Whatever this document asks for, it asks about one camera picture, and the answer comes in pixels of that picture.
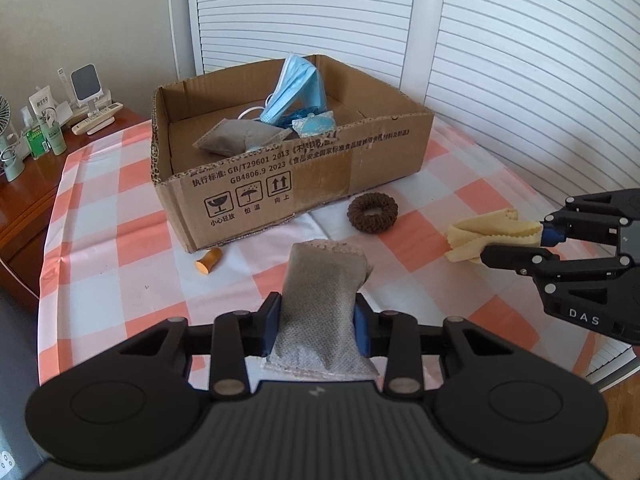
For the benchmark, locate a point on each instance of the clear spray bottle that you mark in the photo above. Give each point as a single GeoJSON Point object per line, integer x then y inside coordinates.
{"type": "Point", "coordinates": [26, 117]}

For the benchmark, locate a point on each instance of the white cosmetic tube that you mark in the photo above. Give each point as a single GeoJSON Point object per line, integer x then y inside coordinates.
{"type": "Point", "coordinates": [40, 101]}

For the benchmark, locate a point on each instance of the brown cardboard box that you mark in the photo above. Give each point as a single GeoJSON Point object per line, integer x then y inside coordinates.
{"type": "Point", "coordinates": [300, 180]}

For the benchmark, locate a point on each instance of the wooden nightstand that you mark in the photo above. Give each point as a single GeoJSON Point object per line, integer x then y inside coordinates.
{"type": "Point", "coordinates": [30, 205]}

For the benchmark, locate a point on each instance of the brown scrunchie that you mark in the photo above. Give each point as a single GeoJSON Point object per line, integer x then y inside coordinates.
{"type": "Point", "coordinates": [357, 217]}

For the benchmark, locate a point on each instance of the white phone stand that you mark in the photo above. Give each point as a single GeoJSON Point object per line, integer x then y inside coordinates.
{"type": "Point", "coordinates": [85, 80]}

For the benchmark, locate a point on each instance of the small green desk fan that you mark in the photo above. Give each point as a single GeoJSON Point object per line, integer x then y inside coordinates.
{"type": "Point", "coordinates": [6, 125]}

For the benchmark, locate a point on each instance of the white slim upright tool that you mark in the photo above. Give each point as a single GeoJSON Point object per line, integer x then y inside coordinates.
{"type": "Point", "coordinates": [61, 82]}

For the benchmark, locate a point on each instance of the blue patterned fabric piece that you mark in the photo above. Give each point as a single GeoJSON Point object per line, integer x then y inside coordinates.
{"type": "Point", "coordinates": [315, 125]}

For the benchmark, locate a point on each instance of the green cosmetic tube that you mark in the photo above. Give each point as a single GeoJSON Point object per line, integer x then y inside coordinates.
{"type": "Point", "coordinates": [55, 135]}

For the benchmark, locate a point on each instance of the blue face mask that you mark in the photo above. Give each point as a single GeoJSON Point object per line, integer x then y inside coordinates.
{"type": "Point", "coordinates": [295, 90]}

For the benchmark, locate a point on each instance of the green sanitizer bottle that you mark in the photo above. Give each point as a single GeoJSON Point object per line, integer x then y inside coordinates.
{"type": "Point", "coordinates": [36, 142]}

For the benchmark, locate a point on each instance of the pink white checkered tablecloth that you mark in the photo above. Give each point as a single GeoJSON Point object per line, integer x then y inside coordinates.
{"type": "Point", "coordinates": [115, 240]}

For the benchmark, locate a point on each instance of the white remote control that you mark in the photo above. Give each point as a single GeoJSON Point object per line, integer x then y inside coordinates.
{"type": "Point", "coordinates": [97, 117]}

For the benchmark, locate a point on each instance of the small orange plug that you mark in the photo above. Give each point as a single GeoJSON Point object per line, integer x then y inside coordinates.
{"type": "Point", "coordinates": [207, 261]}

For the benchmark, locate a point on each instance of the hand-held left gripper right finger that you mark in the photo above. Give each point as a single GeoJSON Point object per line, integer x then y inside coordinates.
{"type": "Point", "coordinates": [361, 330]}

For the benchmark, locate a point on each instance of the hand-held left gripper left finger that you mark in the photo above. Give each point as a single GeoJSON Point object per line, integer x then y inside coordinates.
{"type": "Point", "coordinates": [272, 325]}

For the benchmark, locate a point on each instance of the brownish grey fabric pouch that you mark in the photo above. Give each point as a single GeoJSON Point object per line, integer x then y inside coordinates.
{"type": "Point", "coordinates": [240, 137]}

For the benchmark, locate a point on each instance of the white louvered wardrobe door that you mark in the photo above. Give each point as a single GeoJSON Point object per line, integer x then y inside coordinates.
{"type": "Point", "coordinates": [540, 60]}
{"type": "Point", "coordinates": [300, 5]}

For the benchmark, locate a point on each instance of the blue grey bedding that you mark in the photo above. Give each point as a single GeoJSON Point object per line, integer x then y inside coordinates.
{"type": "Point", "coordinates": [12, 410]}

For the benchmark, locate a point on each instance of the light grey woven pouch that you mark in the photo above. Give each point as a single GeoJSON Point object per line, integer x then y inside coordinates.
{"type": "Point", "coordinates": [320, 300]}

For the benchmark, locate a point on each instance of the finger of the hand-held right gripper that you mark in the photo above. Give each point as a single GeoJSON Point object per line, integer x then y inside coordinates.
{"type": "Point", "coordinates": [552, 236]}
{"type": "Point", "coordinates": [515, 256]}

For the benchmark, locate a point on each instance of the yellow zigzag-edged cloth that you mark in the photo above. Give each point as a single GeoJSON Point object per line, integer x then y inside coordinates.
{"type": "Point", "coordinates": [485, 232]}

